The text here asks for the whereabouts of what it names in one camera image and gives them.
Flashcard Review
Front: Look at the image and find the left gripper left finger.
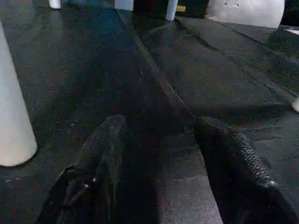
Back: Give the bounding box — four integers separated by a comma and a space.
38, 114, 128, 224

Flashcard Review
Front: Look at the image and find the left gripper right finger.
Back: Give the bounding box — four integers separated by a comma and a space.
193, 116, 299, 224

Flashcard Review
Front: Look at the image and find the white flat board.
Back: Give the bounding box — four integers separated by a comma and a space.
280, 25, 299, 35

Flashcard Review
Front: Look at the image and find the black cabinet gold label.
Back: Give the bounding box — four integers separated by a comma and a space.
149, 0, 210, 19

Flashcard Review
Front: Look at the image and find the white cabinet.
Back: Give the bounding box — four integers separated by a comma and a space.
115, 0, 134, 11

